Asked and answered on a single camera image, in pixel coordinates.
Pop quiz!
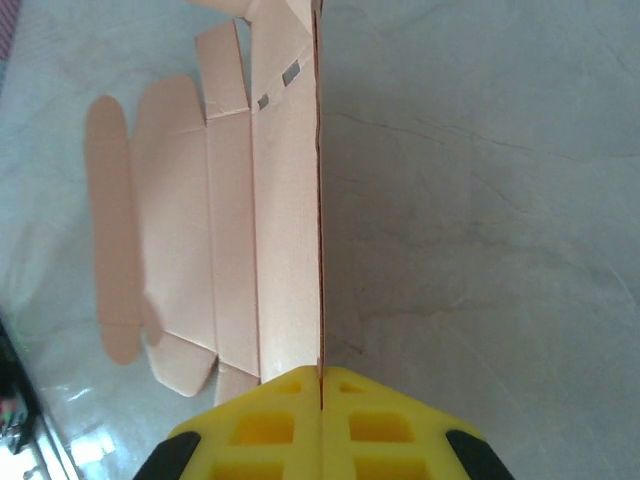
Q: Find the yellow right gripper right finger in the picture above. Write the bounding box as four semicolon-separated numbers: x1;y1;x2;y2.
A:
319;366;517;480

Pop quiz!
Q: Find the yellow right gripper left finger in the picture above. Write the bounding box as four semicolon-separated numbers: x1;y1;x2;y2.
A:
134;366;322;480

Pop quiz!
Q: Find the orange cardboard paper box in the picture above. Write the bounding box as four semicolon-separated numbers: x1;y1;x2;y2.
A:
83;0;331;414

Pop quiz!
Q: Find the wide aluminium mounting rail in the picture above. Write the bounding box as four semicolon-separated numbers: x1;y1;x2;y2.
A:
19;409;84;480

